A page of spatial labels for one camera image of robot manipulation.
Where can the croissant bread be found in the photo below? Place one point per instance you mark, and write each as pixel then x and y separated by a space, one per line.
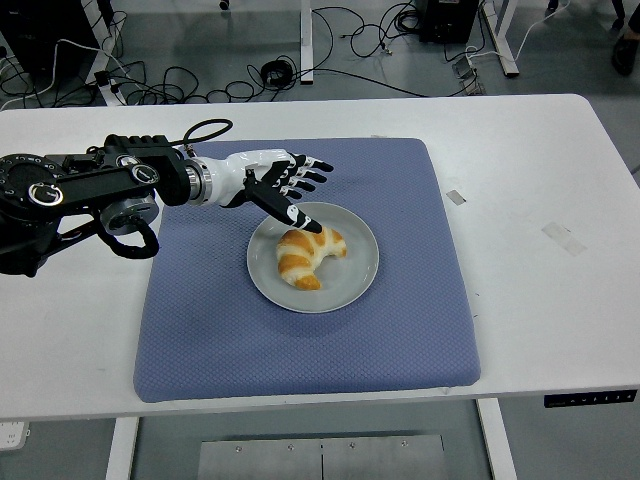
pixel 300 260

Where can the black box on floor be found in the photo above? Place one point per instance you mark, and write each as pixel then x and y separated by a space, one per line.
pixel 447 20

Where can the blue quilted mat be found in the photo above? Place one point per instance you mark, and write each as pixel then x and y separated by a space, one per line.
pixel 300 350

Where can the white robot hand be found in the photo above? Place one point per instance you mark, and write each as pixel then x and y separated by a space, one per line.
pixel 230 180

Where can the black power adapter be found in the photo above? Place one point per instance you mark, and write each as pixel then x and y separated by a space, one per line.
pixel 102 78

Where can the white power strip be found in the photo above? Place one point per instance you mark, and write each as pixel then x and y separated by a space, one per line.
pixel 12 436

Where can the black table control panel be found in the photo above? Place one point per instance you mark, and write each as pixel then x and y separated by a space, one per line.
pixel 590 399

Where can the grey round plate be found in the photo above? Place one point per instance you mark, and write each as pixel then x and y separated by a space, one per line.
pixel 345 285

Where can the large translucent tape piece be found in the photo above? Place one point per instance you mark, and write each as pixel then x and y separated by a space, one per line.
pixel 563 238

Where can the person's foot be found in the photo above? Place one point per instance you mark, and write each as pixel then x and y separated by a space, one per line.
pixel 625 55

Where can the small grey tape piece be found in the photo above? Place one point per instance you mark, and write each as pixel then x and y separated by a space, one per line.
pixel 456 196

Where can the black cabinet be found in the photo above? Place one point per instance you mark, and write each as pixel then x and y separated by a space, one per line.
pixel 35 25

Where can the white background desk leg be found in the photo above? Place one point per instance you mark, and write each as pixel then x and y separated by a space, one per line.
pixel 502 45
pixel 114 97
pixel 306 40

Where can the grey foot pedal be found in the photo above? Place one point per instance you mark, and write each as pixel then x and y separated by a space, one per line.
pixel 467 72

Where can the white table leg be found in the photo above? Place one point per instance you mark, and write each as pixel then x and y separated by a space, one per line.
pixel 497 445
pixel 121 450

